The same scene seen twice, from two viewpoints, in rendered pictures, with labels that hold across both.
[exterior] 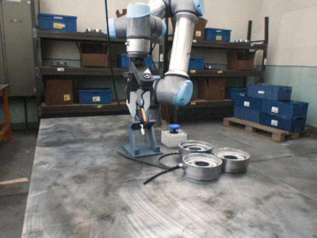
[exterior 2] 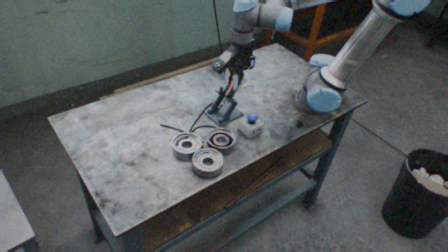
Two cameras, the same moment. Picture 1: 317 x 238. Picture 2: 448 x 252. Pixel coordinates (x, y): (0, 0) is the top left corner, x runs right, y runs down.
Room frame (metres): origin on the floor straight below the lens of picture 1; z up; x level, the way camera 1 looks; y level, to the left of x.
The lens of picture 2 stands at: (0.51, -0.97, 1.69)
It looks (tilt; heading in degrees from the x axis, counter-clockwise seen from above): 42 degrees down; 71
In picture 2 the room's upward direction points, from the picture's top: 6 degrees clockwise
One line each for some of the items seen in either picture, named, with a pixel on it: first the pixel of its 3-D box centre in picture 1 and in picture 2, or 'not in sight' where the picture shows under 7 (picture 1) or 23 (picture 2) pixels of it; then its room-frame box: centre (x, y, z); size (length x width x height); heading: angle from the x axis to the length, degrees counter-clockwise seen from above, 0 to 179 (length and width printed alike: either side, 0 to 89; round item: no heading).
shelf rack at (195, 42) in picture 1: (215, 70); not in sight; (5.07, -1.05, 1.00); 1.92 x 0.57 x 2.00; 112
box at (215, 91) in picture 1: (210, 88); not in sight; (5.03, -0.98, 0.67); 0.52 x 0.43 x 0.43; 112
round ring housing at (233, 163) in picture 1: (230, 160); (207, 163); (0.73, -0.21, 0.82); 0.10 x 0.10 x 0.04
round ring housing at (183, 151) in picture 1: (194, 151); (220, 141); (0.80, -0.12, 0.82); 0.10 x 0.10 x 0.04
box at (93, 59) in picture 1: (93, 55); not in sight; (4.20, 1.04, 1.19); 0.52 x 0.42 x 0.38; 112
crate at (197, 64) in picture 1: (186, 63); not in sight; (4.84, -0.48, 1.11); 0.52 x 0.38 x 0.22; 112
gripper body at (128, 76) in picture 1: (136, 72); (241, 54); (0.90, 0.08, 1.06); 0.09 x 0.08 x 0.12; 25
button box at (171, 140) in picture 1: (173, 137); (252, 125); (0.94, -0.06, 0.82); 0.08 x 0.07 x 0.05; 22
